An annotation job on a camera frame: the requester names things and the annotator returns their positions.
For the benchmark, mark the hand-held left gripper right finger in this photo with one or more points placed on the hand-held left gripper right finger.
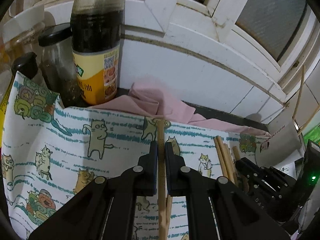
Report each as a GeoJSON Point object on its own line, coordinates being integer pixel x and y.
{"type": "Point", "coordinates": [169, 162]}

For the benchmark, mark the white cup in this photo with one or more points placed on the white cup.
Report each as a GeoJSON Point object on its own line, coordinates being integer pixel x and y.
{"type": "Point", "coordinates": [280, 140]}

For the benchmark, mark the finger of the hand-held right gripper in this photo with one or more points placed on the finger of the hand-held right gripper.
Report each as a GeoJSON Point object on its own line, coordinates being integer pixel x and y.
{"type": "Point", "coordinates": [262, 172]}
{"type": "Point", "coordinates": [260, 188]}

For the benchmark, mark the white frosted glass window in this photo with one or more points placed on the white frosted glass window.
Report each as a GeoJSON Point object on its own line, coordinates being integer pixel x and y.
{"type": "Point", "coordinates": [270, 12]}

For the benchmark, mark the cat printed cloth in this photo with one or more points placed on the cat printed cloth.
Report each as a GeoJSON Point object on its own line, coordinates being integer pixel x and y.
{"type": "Point", "coordinates": [75, 155]}

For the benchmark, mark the pink cloth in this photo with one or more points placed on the pink cloth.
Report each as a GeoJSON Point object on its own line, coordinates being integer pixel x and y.
{"type": "Point", "coordinates": [162, 102]}

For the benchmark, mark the dark soy sauce bottle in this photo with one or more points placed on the dark soy sauce bottle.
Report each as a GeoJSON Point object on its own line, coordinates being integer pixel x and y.
{"type": "Point", "coordinates": [95, 30]}

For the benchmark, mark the small bottle with black cap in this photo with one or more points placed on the small bottle with black cap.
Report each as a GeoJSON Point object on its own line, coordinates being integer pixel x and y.
{"type": "Point", "coordinates": [25, 65]}

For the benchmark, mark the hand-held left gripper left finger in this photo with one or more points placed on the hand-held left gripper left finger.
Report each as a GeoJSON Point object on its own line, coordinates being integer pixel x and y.
{"type": "Point", "coordinates": [154, 160]}

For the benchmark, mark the yellow label bottle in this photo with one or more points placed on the yellow label bottle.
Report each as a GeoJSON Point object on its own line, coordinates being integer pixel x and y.
{"type": "Point", "coordinates": [3, 100]}

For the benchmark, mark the glass jar with black lid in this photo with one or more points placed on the glass jar with black lid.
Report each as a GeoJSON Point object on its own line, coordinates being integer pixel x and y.
{"type": "Point", "coordinates": [55, 62]}

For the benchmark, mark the light bamboo chopstick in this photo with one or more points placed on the light bamboo chopstick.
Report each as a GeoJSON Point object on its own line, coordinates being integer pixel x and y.
{"type": "Point", "coordinates": [160, 135]}
{"type": "Point", "coordinates": [236, 152]}
{"type": "Point", "coordinates": [169, 210]}
{"type": "Point", "coordinates": [226, 157]}
{"type": "Point", "coordinates": [231, 162]}
{"type": "Point", "coordinates": [220, 155]}

